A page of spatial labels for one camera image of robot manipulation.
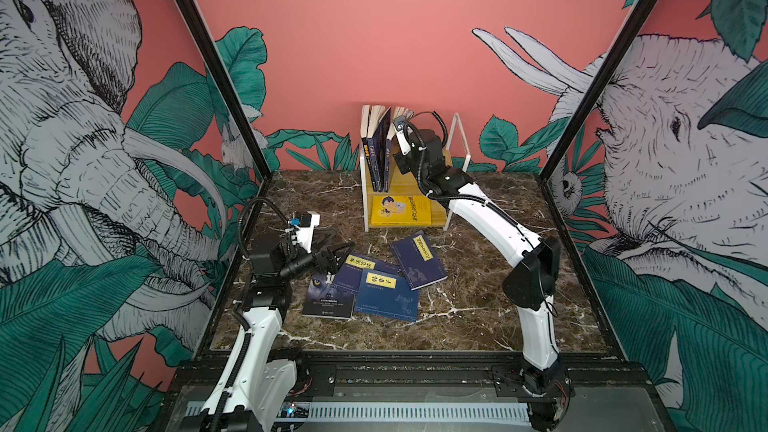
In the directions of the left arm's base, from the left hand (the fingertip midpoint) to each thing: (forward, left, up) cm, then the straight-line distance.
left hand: (342, 237), depth 73 cm
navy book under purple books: (+5, -22, -24) cm, 33 cm away
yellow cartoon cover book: (+23, -17, -20) cm, 35 cm away
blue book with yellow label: (-6, -11, -24) cm, 27 cm away
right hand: (+24, -16, +13) cm, 32 cm away
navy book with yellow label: (0, +1, -22) cm, 22 cm away
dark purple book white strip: (-7, +7, -23) cm, 25 cm away
